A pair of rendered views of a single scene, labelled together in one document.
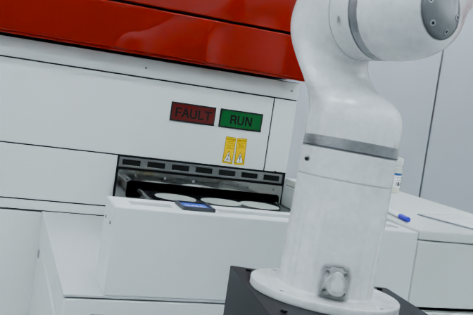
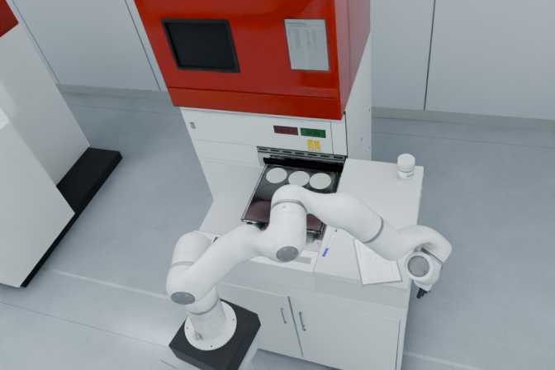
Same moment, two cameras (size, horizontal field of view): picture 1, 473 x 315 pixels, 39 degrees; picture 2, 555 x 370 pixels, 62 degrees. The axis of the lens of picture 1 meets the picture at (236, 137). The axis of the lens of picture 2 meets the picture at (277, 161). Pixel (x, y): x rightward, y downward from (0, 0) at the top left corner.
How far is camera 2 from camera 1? 173 cm
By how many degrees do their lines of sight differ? 57
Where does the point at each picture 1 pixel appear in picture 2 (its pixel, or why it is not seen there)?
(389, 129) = (196, 309)
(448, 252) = (332, 280)
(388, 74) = not seen: outside the picture
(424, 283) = (322, 286)
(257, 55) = (306, 110)
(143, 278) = not seen: hidden behind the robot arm
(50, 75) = (214, 116)
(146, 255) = not seen: hidden behind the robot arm
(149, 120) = (265, 133)
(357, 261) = (201, 332)
